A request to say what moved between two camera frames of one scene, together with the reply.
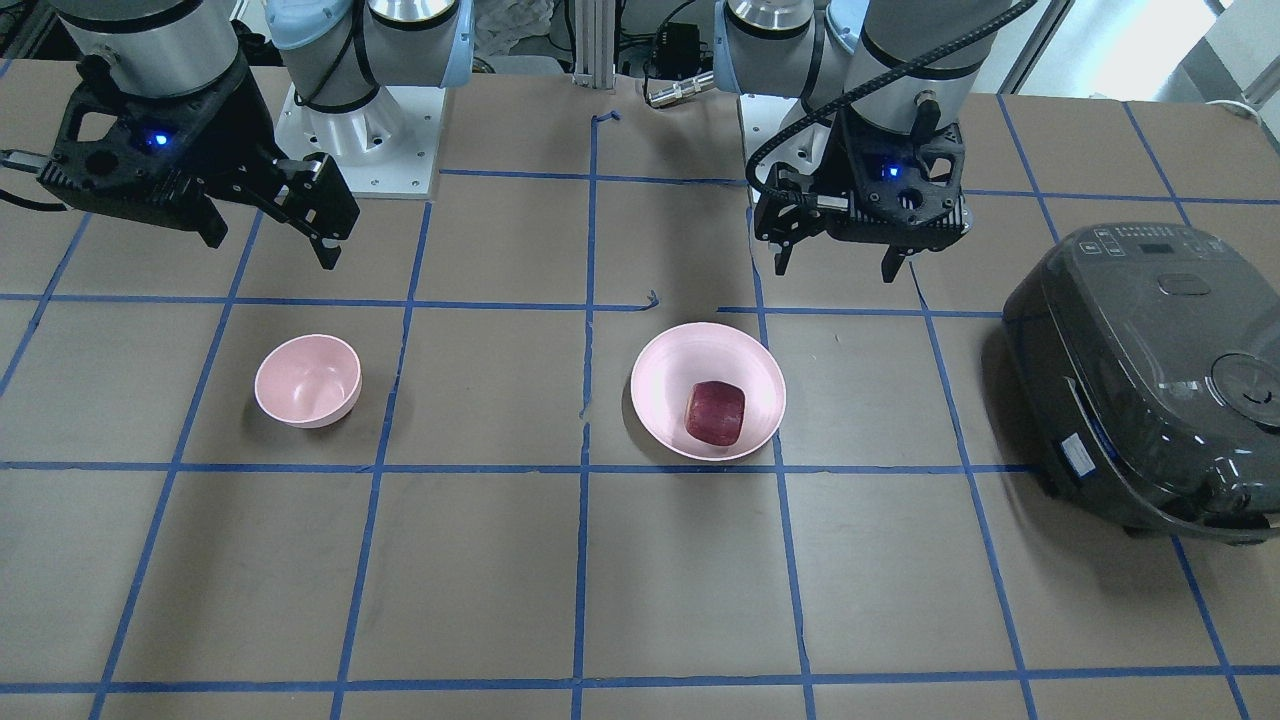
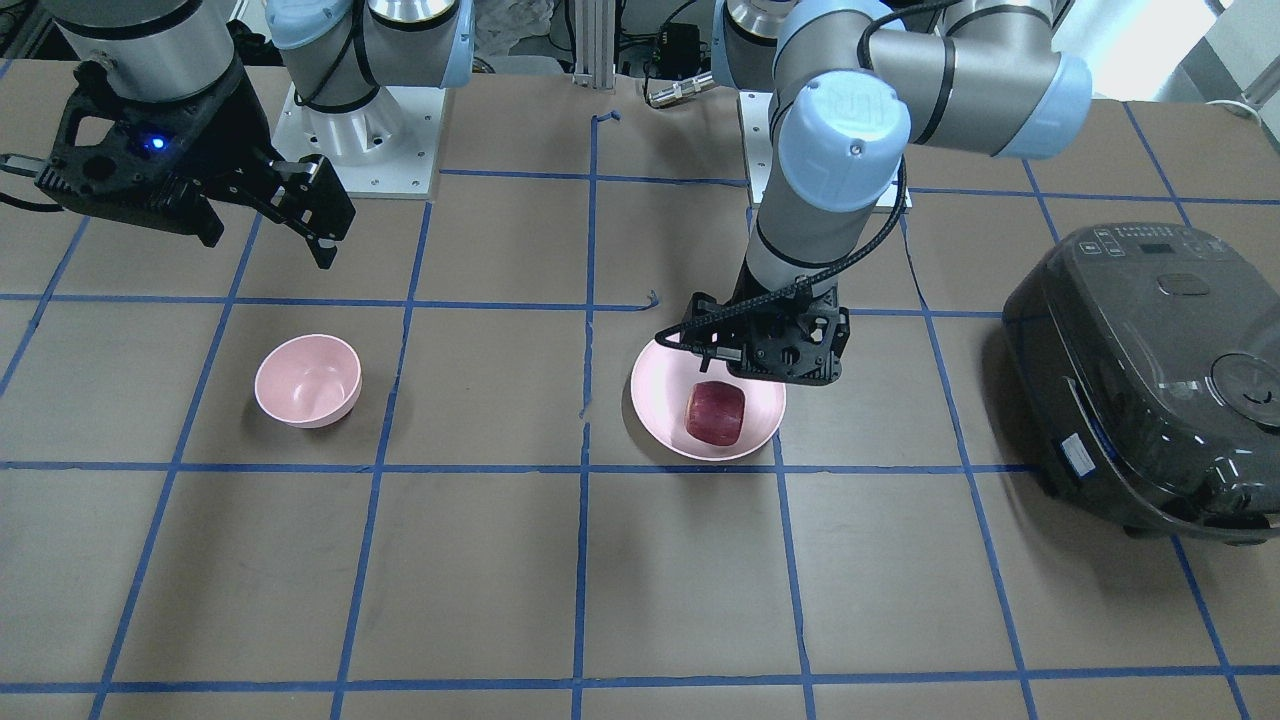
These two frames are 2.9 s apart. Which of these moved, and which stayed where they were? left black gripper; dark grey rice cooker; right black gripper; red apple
Moved: left black gripper
Stayed: right black gripper; red apple; dark grey rice cooker
